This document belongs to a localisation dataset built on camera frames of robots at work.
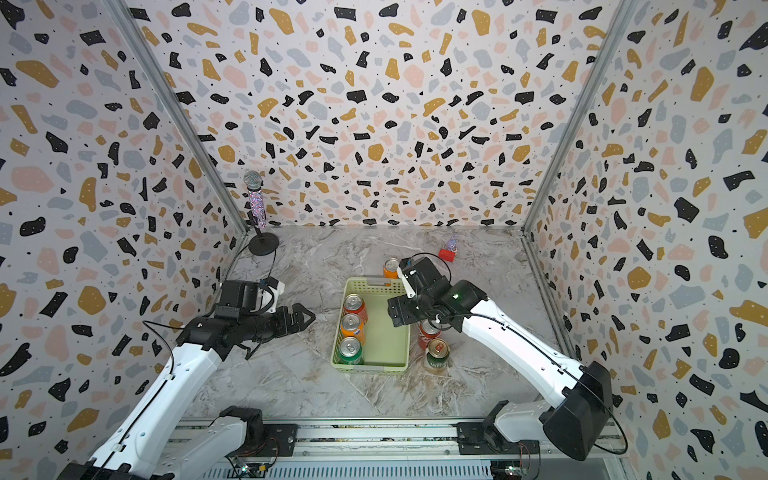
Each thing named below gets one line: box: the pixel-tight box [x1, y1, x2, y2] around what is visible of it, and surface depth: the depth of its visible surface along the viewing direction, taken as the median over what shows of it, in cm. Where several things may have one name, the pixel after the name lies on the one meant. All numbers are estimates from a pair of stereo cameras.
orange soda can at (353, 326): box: [340, 313, 365, 345], surface depth 85 cm
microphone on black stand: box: [243, 170, 279, 256], surface depth 105 cm
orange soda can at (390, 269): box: [383, 257, 399, 279], surface depth 99 cm
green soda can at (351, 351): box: [339, 336, 364, 365], surface depth 80 cm
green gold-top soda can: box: [425, 338, 451, 373], surface depth 80 cm
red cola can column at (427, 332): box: [418, 319, 442, 349], surface depth 84 cm
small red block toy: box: [438, 235, 458, 263], surface depth 115 cm
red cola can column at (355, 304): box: [343, 293, 368, 324], surface depth 89 cm
